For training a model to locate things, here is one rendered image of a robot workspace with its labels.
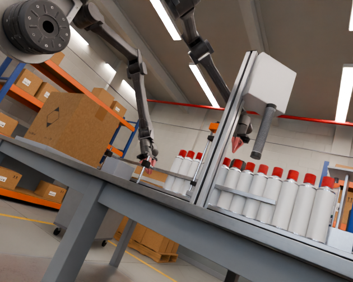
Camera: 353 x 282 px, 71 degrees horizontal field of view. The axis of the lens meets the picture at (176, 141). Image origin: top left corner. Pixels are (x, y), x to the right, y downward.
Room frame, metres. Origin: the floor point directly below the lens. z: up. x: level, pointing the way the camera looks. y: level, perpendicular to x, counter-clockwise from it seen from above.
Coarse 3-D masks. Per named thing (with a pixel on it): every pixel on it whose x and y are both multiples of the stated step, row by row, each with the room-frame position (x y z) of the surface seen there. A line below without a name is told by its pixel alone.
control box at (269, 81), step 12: (264, 60) 0.79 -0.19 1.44; (276, 60) 0.80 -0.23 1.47; (252, 72) 0.81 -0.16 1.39; (264, 72) 0.79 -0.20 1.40; (276, 72) 0.80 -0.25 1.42; (288, 72) 0.81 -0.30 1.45; (252, 84) 0.78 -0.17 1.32; (264, 84) 0.79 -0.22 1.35; (276, 84) 0.81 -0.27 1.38; (288, 84) 0.82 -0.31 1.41; (252, 96) 0.80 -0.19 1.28; (264, 96) 0.80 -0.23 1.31; (276, 96) 0.81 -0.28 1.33; (288, 96) 0.82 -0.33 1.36; (252, 108) 0.87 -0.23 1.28; (264, 108) 0.84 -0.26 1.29; (276, 108) 0.81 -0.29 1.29
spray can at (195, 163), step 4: (200, 152) 1.05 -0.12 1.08; (196, 156) 1.06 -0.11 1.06; (200, 156) 1.05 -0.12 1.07; (196, 160) 1.05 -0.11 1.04; (192, 164) 1.05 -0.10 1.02; (196, 164) 1.04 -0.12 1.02; (192, 168) 1.05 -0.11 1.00; (196, 168) 1.04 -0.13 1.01; (188, 172) 1.06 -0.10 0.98; (192, 172) 1.04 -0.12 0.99; (192, 176) 1.04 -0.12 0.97; (184, 180) 1.06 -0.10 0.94; (188, 180) 1.05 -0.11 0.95; (184, 184) 1.05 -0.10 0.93; (188, 184) 1.04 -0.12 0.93; (184, 188) 1.05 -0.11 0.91; (188, 188) 1.04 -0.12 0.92; (192, 188) 1.05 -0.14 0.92; (180, 192) 1.06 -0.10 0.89; (184, 192) 1.04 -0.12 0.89; (188, 196) 1.05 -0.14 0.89
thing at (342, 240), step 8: (344, 184) 0.77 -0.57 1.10; (344, 192) 0.77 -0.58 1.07; (344, 200) 0.78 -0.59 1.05; (336, 224) 0.77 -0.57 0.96; (328, 232) 0.74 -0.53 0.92; (336, 232) 0.73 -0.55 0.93; (344, 232) 0.71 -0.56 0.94; (328, 240) 0.74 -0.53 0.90; (336, 240) 0.72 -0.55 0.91; (344, 240) 0.71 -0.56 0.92; (352, 240) 0.70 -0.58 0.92; (344, 248) 0.71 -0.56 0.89
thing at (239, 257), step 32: (0, 160) 1.43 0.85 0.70; (32, 160) 1.09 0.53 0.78; (96, 192) 0.73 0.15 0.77; (128, 192) 0.67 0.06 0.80; (96, 224) 0.76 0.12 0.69; (128, 224) 2.30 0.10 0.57; (160, 224) 0.57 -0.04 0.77; (192, 224) 0.52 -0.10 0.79; (0, 256) 1.59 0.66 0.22; (32, 256) 1.79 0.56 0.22; (64, 256) 0.74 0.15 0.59; (224, 256) 0.47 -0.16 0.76; (256, 256) 0.43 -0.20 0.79; (288, 256) 0.40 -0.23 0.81
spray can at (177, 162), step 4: (180, 152) 1.13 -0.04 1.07; (184, 152) 1.13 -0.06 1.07; (180, 156) 1.13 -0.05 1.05; (184, 156) 1.13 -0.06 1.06; (176, 160) 1.12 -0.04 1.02; (180, 160) 1.12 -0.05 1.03; (172, 164) 1.14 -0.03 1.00; (176, 164) 1.12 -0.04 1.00; (172, 168) 1.12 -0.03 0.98; (176, 168) 1.12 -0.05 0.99; (176, 172) 1.12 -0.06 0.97; (168, 176) 1.13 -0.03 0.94; (172, 176) 1.12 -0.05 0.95; (168, 180) 1.12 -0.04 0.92; (172, 180) 1.12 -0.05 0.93; (164, 184) 1.13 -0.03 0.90; (168, 184) 1.12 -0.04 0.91; (172, 184) 1.12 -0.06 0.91; (164, 188) 1.12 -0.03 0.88; (168, 188) 1.12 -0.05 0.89
